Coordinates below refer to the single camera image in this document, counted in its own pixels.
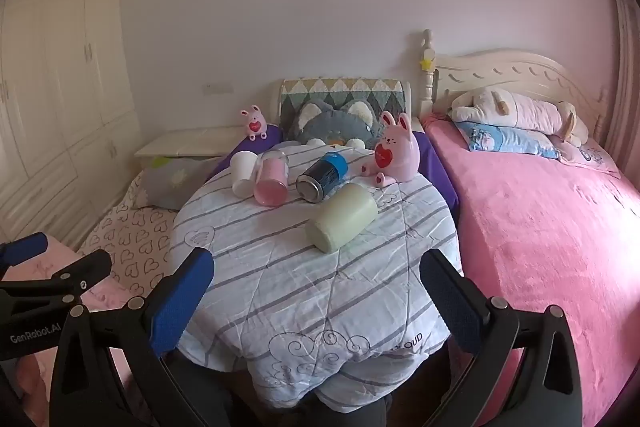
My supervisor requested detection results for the striped white quilt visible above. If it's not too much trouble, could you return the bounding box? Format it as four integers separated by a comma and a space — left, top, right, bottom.
170, 142, 463, 413

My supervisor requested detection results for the pink curtain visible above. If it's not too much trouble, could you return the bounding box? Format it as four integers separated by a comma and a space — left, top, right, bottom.
600, 0, 640, 158

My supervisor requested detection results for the pink printed pillow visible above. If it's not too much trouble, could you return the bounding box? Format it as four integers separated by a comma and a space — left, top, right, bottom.
555, 139, 623, 180

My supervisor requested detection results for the white cup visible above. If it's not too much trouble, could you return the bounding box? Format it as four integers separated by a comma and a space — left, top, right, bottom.
229, 152, 259, 198

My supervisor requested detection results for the blue printed pillow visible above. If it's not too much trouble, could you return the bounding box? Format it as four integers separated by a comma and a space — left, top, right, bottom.
454, 121, 563, 159

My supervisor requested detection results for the diamond patterned cloth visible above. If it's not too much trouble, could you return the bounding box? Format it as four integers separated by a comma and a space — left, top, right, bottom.
278, 78, 406, 142

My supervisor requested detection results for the large pink rabbit toy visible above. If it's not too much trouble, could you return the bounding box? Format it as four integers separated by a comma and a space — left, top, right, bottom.
361, 109, 421, 188

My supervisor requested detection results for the clear pink cup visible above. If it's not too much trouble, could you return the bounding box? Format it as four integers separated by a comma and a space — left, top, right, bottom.
253, 150, 291, 208

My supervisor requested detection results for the pink fleece blanket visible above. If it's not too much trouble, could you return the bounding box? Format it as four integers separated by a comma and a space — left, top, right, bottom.
422, 112, 640, 427

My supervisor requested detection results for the grey cat plush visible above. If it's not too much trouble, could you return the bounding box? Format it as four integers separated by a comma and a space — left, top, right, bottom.
290, 101, 383, 148

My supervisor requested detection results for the pale pink cloth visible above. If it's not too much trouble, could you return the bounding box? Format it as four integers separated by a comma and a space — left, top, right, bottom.
0, 239, 146, 427

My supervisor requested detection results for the purple cloth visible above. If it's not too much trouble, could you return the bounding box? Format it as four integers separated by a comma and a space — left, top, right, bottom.
205, 123, 461, 228

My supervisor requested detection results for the small pink rabbit toy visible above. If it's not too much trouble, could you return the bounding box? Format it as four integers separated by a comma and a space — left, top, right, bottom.
240, 105, 268, 141

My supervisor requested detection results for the white nightstand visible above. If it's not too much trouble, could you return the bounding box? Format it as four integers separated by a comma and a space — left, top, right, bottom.
134, 127, 251, 170

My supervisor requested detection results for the cream wardrobe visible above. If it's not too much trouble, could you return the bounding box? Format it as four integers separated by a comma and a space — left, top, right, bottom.
0, 0, 143, 253

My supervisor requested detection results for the dark blue metal cup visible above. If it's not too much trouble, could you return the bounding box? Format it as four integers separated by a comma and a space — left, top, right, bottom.
295, 151, 349, 204

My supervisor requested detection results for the heart print sheet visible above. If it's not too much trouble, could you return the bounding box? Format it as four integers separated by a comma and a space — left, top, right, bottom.
75, 172, 191, 303

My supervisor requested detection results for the grey flower pillow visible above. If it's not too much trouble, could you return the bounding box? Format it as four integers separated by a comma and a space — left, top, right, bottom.
135, 155, 221, 211

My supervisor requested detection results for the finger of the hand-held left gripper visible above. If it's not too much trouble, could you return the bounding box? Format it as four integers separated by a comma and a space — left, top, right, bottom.
0, 232, 49, 280
0, 249, 113, 315

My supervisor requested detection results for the pale green cup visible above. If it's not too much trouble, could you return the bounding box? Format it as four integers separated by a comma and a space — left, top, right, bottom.
306, 183, 379, 254

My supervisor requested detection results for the cream bed headboard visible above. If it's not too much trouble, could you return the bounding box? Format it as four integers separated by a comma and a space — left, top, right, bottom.
420, 29, 608, 142

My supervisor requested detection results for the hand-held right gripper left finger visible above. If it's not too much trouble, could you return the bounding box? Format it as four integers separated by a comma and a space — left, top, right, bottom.
49, 247, 236, 427

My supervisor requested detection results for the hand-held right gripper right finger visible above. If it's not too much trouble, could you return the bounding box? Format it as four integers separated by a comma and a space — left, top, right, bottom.
419, 249, 583, 427

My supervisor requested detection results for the long cream plush toy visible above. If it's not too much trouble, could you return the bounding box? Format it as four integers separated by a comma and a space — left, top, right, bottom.
447, 89, 588, 148

